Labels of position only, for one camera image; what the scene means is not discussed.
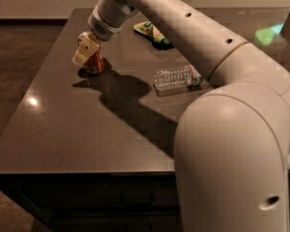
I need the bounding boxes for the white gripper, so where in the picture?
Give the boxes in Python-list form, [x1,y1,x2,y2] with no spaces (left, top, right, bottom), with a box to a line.
[72,8,121,66]

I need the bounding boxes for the red coke can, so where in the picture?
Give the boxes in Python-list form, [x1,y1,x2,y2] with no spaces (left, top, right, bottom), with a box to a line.
[78,32,103,74]

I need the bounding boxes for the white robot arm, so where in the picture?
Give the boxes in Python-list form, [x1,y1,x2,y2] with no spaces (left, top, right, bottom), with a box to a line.
[88,0,290,232]

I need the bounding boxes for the green rice chip bag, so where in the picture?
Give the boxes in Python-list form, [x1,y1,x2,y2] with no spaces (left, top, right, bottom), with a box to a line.
[133,21,170,45]

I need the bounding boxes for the clear plastic water bottle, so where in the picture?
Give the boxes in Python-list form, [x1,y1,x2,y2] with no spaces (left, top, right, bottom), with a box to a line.
[153,65,210,97]

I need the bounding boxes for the dark cabinet drawers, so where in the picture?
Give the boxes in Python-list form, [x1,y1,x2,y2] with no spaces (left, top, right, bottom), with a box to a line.
[0,170,290,232]

